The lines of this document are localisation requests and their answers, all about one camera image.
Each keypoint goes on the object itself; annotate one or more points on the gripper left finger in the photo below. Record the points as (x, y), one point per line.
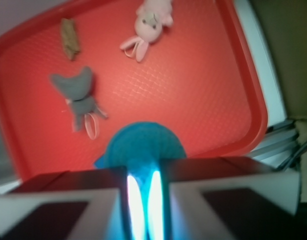
(68, 205)

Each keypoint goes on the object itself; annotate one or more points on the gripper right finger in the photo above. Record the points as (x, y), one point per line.
(231, 198)

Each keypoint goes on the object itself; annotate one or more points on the blue crochet ball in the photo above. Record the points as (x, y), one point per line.
(141, 148)

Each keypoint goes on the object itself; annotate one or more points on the blue rectangular block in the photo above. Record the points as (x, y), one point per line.
(100, 163)

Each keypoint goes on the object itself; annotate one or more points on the grey plush mouse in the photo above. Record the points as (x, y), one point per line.
(77, 92)

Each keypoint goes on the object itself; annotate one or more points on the red plastic tray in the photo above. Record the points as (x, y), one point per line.
(198, 80)

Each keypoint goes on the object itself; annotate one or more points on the brown wood piece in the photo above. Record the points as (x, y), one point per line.
(69, 38)

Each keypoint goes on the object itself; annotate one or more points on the pink plush bunny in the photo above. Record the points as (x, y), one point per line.
(152, 16)

